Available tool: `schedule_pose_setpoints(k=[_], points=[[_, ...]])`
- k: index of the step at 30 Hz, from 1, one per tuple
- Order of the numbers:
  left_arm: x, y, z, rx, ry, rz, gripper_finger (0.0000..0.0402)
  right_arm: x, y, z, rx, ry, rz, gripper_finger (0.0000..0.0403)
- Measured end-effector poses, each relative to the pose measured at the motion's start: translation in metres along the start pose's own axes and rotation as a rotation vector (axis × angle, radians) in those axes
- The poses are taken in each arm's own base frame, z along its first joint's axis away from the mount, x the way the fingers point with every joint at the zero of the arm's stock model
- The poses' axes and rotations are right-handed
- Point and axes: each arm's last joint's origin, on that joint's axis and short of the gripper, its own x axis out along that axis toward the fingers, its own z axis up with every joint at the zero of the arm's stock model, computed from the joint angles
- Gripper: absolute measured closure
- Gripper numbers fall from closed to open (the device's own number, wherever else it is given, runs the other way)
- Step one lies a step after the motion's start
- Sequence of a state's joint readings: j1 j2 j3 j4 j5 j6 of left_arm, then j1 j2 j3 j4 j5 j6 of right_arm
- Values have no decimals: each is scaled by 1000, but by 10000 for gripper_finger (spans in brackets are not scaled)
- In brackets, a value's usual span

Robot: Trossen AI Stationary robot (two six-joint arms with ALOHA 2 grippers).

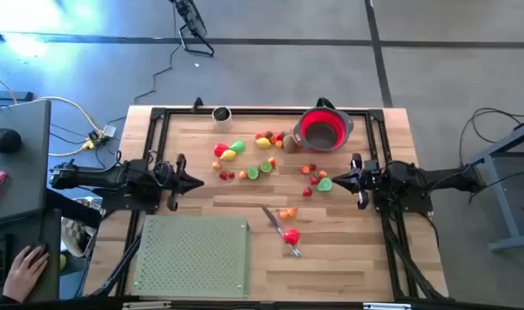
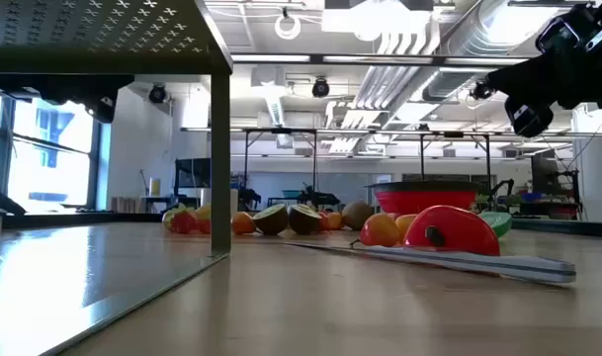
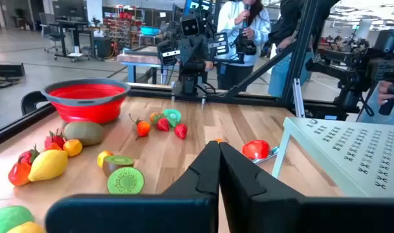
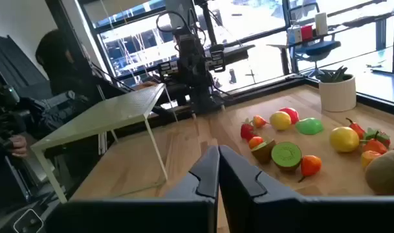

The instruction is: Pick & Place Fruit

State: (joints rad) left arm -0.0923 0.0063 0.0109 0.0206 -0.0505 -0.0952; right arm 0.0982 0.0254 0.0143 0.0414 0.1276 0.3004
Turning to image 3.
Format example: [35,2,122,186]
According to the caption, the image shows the person's hand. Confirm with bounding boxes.
[377,80,394,106]

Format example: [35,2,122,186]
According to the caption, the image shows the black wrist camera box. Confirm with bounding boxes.
[180,16,201,38]

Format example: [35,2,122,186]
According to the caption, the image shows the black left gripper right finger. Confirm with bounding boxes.
[219,141,394,233]

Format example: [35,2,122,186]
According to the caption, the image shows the grey office chair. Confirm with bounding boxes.
[39,12,67,54]

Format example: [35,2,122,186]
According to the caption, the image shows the black floor box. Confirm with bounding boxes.
[0,63,26,78]

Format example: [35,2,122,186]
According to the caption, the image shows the black desk with legs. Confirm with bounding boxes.
[52,19,97,62]

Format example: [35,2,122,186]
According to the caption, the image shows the round green toy fruit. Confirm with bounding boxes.
[0,205,36,233]

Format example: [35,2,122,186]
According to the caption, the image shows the yellow toy mango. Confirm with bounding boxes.
[28,149,69,183]

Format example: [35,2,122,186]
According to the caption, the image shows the whole brown toy kiwi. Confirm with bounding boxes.
[63,121,105,147]

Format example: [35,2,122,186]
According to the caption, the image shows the person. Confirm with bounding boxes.
[215,0,272,92]
[267,0,316,98]
[358,80,394,126]

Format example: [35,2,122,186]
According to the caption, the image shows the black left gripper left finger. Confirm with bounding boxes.
[44,140,221,233]

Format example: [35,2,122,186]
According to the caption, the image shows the orange green toy fruit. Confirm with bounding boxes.
[149,111,165,126]

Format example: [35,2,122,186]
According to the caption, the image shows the toy kiwi half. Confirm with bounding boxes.
[102,155,135,178]
[106,166,146,195]

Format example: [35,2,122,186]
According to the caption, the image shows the black table clamp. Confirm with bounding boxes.
[20,91,49,116]

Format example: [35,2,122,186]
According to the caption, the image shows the black handheld camera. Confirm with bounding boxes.
[230,28,258,64]

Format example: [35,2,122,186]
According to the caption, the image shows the teal tub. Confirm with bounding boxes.
[140,25,162,36]

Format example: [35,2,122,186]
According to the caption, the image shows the large black video camera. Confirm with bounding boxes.
[305,28,394,118]

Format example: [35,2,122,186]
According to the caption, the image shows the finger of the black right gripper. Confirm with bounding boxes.
[208,31,230,56]
[157,40,181,67]

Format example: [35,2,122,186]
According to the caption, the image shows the orange toy fruit with stem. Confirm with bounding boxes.
[128,113,151,141]

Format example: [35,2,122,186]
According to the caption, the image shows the green perforated metal shelf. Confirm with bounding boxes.
[271,116,394,199]

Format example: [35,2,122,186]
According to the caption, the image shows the rack with red bins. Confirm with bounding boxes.
[102,5,146,49]

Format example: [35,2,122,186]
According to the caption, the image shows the grey toy knife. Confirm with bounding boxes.
[251,146,281,165]

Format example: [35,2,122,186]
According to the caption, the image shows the red-orange toy pepper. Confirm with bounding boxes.
[7,161,32,187]

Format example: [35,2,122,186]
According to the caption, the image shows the red collapsible bowl grey rim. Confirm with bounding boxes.
[41,78,131,125]

